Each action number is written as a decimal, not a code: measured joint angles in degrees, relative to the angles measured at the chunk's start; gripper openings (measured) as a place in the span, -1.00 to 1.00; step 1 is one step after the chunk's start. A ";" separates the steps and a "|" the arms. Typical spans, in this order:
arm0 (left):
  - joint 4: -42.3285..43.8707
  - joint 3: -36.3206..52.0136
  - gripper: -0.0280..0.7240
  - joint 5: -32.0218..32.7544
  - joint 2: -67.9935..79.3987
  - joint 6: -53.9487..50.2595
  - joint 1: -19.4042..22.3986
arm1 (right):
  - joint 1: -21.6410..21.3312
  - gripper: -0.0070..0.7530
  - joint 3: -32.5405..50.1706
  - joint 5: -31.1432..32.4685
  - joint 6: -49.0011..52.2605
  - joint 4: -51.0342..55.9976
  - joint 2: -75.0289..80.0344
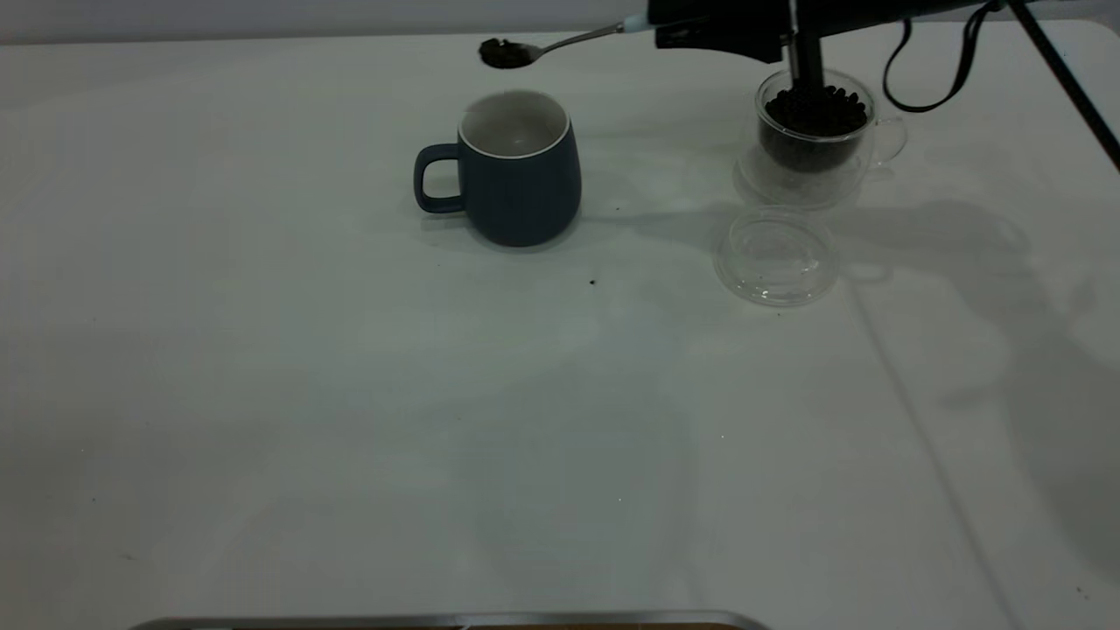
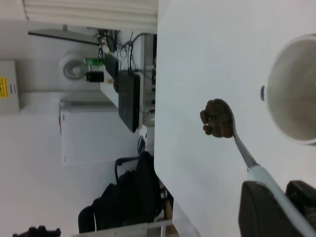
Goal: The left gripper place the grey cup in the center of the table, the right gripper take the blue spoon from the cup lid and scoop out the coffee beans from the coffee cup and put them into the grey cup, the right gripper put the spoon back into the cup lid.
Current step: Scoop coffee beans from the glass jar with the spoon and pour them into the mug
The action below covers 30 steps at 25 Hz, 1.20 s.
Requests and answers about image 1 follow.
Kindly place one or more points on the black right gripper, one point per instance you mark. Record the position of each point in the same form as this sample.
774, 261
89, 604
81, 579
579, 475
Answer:
840, 16

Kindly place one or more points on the dark blue-grey ceramic mug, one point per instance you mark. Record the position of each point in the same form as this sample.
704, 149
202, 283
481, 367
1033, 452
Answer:
525, 197

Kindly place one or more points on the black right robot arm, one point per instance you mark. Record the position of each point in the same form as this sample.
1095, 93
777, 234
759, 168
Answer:
945, 9

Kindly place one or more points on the dark coffee beans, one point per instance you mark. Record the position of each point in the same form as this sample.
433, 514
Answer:
840, 122

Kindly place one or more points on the clear round glass lid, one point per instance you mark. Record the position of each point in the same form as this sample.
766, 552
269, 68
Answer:
774, 262

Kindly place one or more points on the clear double-wall glass cup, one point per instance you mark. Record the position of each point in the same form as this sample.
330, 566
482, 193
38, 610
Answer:
814, 179

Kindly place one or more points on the silver metal frame edge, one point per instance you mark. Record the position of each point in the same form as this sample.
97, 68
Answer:
437, 621

